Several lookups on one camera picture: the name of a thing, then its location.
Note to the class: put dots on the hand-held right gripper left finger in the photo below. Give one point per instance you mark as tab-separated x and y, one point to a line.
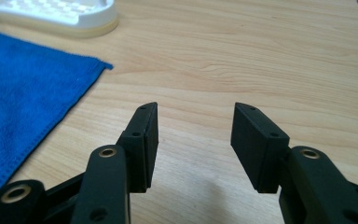
140	146

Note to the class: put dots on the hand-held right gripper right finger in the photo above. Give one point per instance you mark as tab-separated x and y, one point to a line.
254	149

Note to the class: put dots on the blue microfibre cloth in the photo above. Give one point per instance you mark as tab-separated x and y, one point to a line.
21	102

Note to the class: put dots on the white plastic draining tray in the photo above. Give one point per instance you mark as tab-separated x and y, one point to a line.
59	14

